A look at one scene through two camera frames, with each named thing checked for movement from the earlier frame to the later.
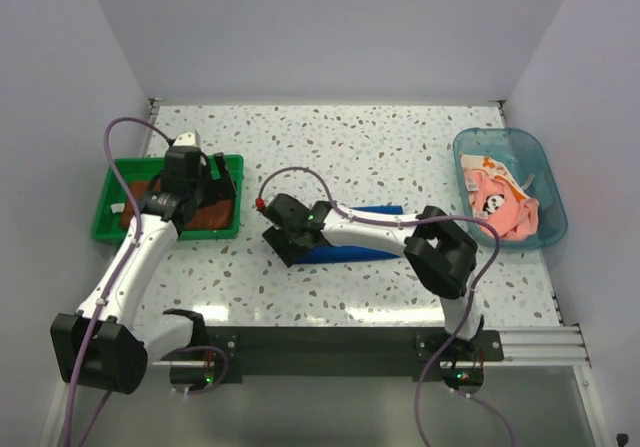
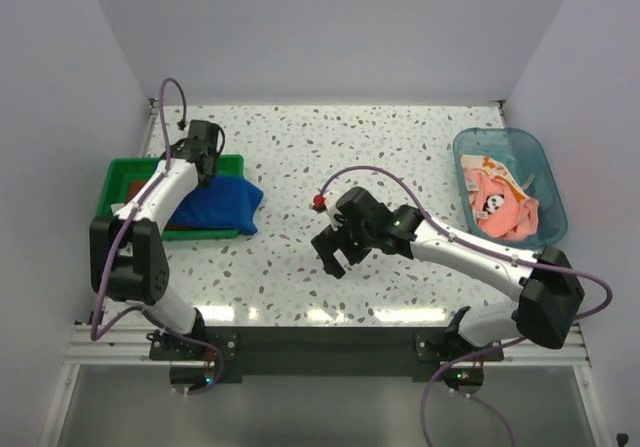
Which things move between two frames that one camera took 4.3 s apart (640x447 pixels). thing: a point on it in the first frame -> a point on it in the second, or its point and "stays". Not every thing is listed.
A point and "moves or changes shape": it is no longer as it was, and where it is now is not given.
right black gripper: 276,235 -> 327,243
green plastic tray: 223,219 stays
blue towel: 346,253 moves or changes shape
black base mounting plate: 345,351 stays
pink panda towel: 514,217 stays
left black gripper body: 206,188 -> 214,171
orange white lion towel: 485,164 stays
